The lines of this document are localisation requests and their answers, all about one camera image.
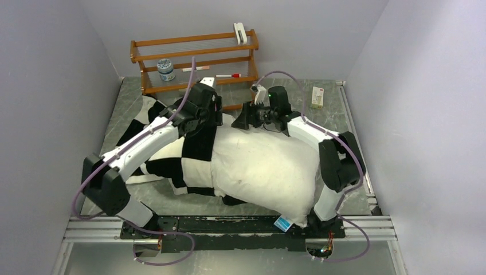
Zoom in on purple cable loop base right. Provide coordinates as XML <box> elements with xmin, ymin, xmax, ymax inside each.
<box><xmin>306</xmin><ymin>214</ymin><xmax>371</xmax><ymax>264</ymax></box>

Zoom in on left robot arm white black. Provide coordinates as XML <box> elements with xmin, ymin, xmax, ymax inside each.
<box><xmin>82</xmin><ymin>77</ymin><xmax>222</xmax><ymax>230</ymax></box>

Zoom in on blue pillow tag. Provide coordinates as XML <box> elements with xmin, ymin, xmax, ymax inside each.
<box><xmin>273</xmin><ymin>215</ymin><xmax>293</xmax><ymax>233</ymax></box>

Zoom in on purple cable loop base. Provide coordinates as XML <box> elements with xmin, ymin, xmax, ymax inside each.
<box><xmin>132</xmin><ymin>230</ymin><xmax>196</xmax><ymax>266</ymax></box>
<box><xmin>306</xmin><ymin>214</ymin><xmax>371</xmax><ymax>264</ymax></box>

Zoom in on blue white round jar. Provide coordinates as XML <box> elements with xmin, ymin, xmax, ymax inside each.
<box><xmin>156</xmin><ymin>58</ymin><xmax>175</xmax><ymax>82</ymax></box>

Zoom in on white marker red cap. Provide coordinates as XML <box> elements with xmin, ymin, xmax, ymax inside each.
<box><xmin>215</xmin><ymin>73</ymin><xmax>241</xmax><ymax>78</ymax></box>

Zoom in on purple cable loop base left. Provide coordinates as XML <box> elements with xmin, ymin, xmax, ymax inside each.
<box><xmin>132</xmin><ymin>230</ymin><xmax>196</xmax><ymax>266</ymax></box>

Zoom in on white marker pink cap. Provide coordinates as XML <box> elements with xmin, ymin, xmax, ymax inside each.
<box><xmin>181</xmin><ymin>65</ymin><xmax>210</xmax><ymax>72</ymax></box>

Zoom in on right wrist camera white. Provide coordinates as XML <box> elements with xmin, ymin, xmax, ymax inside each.
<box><xmin>250</xmin><ymin>84</ymin><xmax>268</xmax><ymax>105</ymax></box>

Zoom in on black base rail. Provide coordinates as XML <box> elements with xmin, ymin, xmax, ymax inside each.
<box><xmin>120</xmin><ymin>215</ymin><xmax>346</xmax><ymax>253</ymax></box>

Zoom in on small white green box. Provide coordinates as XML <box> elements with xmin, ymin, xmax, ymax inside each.
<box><xmin>311</xmin><ymin>87</ymin><xmax>324</xmax><ymax>109</ymax></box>

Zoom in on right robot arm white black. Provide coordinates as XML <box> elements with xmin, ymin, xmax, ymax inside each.
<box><xmin>232</xmin><ymin>84</ymin><xmax>366</xmax><ymax>230</ymax></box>

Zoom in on wooden shelf rack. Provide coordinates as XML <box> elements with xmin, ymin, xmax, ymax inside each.
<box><xmin>130</xmin><ymin>29</ymin><xmax>259</xmax><ymax>95</ymax></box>

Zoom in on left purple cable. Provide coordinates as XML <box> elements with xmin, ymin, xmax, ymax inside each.
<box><xmin>71</xmin><ymin>56</ymin><xmax>198</xmax><ymax>233</ymax></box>

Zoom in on black white checkered pillowcase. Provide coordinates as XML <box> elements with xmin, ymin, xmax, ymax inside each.
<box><xmin>113</xmin><ymin>95</ymin><xmax>248</xmax><ymax>206</ymax></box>

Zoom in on white pillow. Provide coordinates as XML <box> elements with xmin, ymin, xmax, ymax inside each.
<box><xmin>211</xmin><ymin>114</ymin><xmax>319</xmax><ymax>227</ymax></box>

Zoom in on white clip on rack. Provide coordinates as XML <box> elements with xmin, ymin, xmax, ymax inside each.
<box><xmin>233</xmin><ymin>22</ymin><xmax>248</xmax><ymax>45</ymax></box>

